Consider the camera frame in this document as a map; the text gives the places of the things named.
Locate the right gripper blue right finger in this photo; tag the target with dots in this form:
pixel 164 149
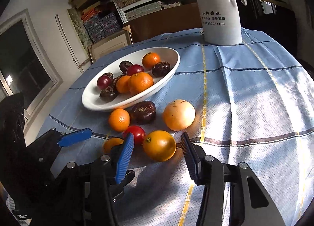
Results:
pixel 192 159

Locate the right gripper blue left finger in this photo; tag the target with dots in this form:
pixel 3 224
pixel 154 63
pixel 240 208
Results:
pixel 125 154

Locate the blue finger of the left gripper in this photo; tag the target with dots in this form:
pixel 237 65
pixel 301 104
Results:
pixel 72 138

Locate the large pale yellow pear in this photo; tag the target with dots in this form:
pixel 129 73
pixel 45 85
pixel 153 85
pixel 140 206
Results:
pixel 179 115

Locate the large red plum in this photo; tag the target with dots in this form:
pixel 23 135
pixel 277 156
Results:
pixel 134 69

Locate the water chestnut rough top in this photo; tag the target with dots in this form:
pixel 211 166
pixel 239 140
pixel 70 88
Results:
pixel 109 94

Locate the mandarin near left finger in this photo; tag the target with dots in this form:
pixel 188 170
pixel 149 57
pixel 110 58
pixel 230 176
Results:
pixel 107 145

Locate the small red plum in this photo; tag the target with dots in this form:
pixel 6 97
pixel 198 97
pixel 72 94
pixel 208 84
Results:
pixel 138 133

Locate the mandarin beside plate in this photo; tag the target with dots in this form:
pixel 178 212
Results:
pixel 119 120

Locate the large shiny orange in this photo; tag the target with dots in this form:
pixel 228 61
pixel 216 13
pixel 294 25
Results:
pixel 159 145

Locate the dark brown water chestnut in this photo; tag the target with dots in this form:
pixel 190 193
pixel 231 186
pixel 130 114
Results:
pixel 143 113

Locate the white oval ceramic plate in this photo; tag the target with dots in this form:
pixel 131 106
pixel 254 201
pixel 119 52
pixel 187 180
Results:
pixel 90 96

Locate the small mandarin in plate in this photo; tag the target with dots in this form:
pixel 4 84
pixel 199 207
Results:
pixel 122 84

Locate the red plum in plate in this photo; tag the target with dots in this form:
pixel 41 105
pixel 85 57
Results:
pixel 103 82

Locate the big mandarin in plate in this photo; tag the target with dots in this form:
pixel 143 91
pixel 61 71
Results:
pixel 140 82

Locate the water chestnut lower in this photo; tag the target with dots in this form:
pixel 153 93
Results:
pixel 108 74

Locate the blue checked tablecloth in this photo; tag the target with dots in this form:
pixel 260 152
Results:
pixel 253 104

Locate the water chestnut middle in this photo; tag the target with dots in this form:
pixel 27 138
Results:
pixel 124 65

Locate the far mandarin in plate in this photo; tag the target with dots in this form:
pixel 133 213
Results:
pixel 150 60

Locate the beige framed panel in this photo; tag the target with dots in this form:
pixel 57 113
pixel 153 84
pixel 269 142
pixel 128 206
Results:
pixel 110 44

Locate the blue patterned box stack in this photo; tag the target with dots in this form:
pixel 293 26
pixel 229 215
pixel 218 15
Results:
pixel 100 28

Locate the brown wooden cabinet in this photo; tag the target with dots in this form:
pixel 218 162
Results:
pixel 170 20

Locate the white thermos jug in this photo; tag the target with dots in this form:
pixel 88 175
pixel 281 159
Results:
pixel 220 22

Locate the dark window with frame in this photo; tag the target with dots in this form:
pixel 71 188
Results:
pixel 25 65

